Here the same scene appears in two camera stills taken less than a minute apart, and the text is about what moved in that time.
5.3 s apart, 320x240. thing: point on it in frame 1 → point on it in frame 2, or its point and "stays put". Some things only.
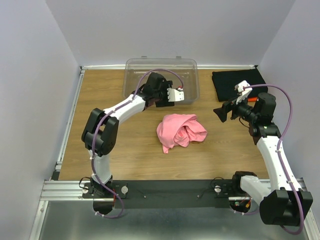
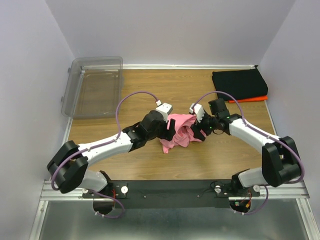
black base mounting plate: (205, 193) stays put
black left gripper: (164, 103) → (168, 134)
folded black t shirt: (225, 83) stays put
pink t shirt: (179, 129) stays put
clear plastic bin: (182, 72) → (92, 87)
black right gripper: (222, 112) → (196, 128)
